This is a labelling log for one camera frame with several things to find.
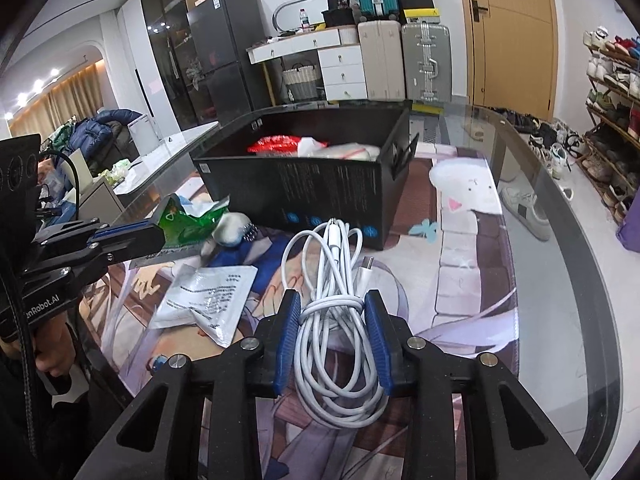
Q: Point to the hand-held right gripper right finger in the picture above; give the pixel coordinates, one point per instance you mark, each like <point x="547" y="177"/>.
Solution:
<point x="377" y="345"/>

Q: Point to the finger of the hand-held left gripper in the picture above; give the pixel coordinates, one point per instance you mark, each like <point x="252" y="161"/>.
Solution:
<point x="135" y="250"/>
<point x="125" y="230"/>

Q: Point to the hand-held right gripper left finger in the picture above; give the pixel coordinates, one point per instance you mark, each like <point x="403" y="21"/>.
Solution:
<point x="286" y="345"/>

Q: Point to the green snack packet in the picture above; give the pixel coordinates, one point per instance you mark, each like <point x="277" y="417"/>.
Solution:
<point x="180" y="222"/>

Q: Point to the white printed foil pouch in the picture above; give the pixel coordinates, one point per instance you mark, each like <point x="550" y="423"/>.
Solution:
<point x="205" y="300"/>

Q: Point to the black cardboard box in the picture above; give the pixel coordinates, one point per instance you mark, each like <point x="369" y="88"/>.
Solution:
<point x="300" y="190"/>

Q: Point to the red plastic packet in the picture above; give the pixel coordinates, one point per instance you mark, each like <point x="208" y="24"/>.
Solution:
<point x="272" y="145"/>

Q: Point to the clear zip bag red stripe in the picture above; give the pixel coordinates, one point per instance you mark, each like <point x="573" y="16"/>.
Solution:
<point x="350" y="153"/>

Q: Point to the white bubble wrap bag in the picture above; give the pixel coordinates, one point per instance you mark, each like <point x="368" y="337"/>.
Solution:
<point x="312" y="146"/>

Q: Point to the person's left forearm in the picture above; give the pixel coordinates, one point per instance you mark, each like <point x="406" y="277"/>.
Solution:
<point x="45" y="425"/>

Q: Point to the white round soft ball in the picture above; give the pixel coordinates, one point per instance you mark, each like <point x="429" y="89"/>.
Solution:
<point x="231" y="229"/>

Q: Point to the person's left hand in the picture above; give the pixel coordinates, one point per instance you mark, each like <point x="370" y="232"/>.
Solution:
<point x="55" y="355"/>

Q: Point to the green white tissue pack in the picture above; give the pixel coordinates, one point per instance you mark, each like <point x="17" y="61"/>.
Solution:
<point x="116" y="172"/>

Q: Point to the grey cabinet white top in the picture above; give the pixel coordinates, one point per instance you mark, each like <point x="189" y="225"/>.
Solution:
<point x="165" y="155"/>

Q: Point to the dark blue jacket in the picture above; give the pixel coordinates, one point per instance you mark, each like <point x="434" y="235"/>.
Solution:
<point x="97" y="135"/>

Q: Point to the white appliance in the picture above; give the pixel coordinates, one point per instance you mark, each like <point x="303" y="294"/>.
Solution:
<point x="145" y="132"/>

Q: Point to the printed desk mat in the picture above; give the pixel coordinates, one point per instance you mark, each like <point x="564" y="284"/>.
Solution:
<point x="465" y="270"/>

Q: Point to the beige curtain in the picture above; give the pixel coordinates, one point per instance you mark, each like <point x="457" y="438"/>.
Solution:
<point x="60" y="105"/>

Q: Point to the glass display cabinet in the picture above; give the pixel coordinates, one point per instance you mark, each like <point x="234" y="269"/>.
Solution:
<point x="165" y="50"/>

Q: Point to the dark grey fridge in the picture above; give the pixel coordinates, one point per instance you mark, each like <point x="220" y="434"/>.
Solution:
<point x="230" y="60"/>

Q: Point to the white sneaker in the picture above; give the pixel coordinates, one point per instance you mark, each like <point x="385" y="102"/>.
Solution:
<point x="525" y="210"/>

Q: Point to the wicker basket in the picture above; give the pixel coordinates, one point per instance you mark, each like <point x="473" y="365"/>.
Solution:
<point x="300" y="84"/>

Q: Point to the pile of floor shoes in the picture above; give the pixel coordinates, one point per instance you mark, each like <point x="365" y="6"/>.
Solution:
<point x="545" y="140"/>

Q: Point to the white dresser desk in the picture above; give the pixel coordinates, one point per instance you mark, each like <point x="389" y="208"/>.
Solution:
<point x="342" y="72"/>

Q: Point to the clear water bottle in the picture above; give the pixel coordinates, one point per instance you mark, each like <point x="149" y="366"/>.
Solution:
<point x="304" y="20"/>

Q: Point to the purple bag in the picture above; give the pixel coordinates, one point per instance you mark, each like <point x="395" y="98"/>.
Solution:
<point x="631" y="230"/>

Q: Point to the beige suitcase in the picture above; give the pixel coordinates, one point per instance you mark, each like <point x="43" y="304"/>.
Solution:
<point x="381" y="60"/>

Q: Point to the silver suitcase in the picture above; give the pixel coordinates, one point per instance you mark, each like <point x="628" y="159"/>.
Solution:
<point x="425" y="62"/>

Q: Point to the black bag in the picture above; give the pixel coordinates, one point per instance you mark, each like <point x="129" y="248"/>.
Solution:
<point x="337" y="12"/>

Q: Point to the black yellow shoe box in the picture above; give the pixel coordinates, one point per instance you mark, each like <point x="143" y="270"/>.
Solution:
<point x="421" y="16"/>

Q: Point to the wooden door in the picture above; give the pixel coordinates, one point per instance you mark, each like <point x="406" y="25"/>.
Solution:
<point x="515" y="35"/>

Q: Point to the wooden shoe rack with shoes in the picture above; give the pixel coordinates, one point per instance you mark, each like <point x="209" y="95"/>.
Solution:
<point x="612" y="80"/>

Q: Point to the curved metal tube frame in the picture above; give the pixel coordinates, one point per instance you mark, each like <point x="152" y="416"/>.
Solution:
<point x="282" y="7"/>

